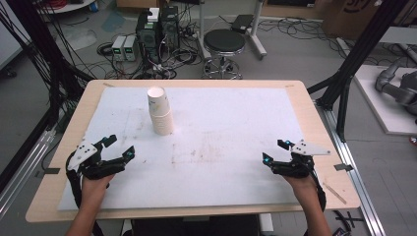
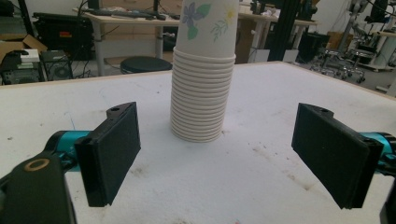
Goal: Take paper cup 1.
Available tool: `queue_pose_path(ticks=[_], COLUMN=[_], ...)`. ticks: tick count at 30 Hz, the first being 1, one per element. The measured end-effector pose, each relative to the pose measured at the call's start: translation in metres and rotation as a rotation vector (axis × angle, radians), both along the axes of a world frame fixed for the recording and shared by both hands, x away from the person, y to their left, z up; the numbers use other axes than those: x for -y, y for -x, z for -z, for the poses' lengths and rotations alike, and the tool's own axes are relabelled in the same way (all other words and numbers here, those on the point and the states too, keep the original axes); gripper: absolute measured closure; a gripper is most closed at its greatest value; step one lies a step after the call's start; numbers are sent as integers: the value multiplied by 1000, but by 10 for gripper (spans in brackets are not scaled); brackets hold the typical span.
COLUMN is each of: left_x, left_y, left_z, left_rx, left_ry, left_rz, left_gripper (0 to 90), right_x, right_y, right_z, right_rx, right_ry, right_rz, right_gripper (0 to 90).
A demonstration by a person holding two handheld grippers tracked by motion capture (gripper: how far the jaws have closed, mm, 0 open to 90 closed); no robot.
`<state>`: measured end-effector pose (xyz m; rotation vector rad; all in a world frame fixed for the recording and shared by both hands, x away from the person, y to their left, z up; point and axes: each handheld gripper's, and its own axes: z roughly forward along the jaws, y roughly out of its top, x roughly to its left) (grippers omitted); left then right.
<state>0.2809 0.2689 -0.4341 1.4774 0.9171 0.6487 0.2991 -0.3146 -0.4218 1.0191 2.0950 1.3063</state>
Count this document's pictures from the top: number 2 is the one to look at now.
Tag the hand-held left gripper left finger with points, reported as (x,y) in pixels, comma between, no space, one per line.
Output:
(109,155)

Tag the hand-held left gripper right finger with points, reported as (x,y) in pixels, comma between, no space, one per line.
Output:
(333,155)

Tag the stack of paper cups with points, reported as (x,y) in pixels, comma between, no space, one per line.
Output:
(202,93)

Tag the white foam table mat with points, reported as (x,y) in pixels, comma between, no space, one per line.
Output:
(249,130)

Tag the chrome chair base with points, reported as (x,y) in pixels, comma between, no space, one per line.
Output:
(342,65)

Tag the black round stool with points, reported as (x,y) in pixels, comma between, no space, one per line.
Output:
(144,63)

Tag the black computer tower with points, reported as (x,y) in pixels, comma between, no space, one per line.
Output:
(18,73)
(57,67)

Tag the black equipment case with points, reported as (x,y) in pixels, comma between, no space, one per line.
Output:
(62,34)

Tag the wooden desk with white legs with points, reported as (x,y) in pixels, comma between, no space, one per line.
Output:
(124,21)

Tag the open cardboard box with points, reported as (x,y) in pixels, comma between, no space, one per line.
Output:
(12,46)

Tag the black metal frame stand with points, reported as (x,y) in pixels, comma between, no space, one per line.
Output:
(283,31)

